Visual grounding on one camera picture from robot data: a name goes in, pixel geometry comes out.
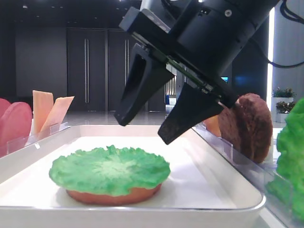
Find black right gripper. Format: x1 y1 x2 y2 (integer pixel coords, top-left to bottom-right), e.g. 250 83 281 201
114 0 277 145

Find green lettuce leaf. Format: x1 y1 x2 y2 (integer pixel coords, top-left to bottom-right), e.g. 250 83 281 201
266 98 304 221
48 145 171 197

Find left brown meat patty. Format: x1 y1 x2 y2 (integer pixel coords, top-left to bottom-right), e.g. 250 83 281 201
218 104 245 152

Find right orange cheese slice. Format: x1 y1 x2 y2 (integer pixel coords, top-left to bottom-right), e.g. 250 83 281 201
41 96 74 132

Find orange cheese slice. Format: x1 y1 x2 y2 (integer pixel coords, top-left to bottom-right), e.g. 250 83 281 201
41 96 74 132
32 90 54 134

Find clear holder cheese row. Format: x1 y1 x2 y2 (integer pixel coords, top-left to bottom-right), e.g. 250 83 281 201
49 122 69 135

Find left orange cheese slice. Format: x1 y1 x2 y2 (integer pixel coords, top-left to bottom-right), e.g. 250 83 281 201
32 90 54 134

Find right red tomato slice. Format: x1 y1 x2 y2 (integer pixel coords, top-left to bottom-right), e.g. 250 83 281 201
0 102 32 157

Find red tomato slice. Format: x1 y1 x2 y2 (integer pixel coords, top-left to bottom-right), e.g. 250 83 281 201
0 102 32 157
0 98 11 124

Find clear holder tomato row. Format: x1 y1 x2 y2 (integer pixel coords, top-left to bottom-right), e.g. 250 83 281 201
7 135 38 154

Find left red tomato slice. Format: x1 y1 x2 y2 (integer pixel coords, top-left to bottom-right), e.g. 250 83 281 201
0 98 11 124

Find right top bun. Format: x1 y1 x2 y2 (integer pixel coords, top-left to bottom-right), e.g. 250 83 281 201
203 115 221 137

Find dark double door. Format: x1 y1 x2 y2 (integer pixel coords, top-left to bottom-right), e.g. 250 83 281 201
67 29 136 111

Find white rectangular metal tray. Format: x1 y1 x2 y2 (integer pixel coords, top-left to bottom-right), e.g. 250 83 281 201
0 125 266 228

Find bun slice on tray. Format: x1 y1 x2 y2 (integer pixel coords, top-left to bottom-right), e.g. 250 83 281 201
66 182 162 206

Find potted plants in background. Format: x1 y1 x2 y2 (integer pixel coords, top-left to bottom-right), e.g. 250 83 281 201
271 87 295 123

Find right long clear rail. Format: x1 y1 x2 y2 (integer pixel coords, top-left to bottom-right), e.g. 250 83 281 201
192 124 304 228

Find black camera cable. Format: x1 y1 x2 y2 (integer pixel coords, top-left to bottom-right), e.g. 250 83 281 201
251 0 304 68

